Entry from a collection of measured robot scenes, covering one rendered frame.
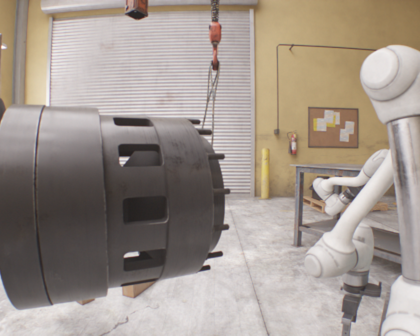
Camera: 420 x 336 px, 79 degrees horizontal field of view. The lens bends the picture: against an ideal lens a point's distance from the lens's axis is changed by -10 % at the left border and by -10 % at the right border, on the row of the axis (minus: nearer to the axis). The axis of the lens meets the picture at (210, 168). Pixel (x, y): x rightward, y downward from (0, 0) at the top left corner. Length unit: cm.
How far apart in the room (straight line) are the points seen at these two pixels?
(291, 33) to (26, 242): 674
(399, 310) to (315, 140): 599
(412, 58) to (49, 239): 84
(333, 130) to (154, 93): 409
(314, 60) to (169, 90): 331
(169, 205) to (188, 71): 584
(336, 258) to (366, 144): 635
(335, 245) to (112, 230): 61
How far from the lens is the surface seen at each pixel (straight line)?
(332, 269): 89
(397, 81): 69
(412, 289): 75
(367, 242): 102
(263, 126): 634
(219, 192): 73
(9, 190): 64
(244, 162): 622
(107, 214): 65
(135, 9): 85
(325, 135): 671
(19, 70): 784
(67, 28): 761
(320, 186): 216
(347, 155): 693
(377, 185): 90
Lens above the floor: 100
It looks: 3 degrees down
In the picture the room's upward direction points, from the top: straight up
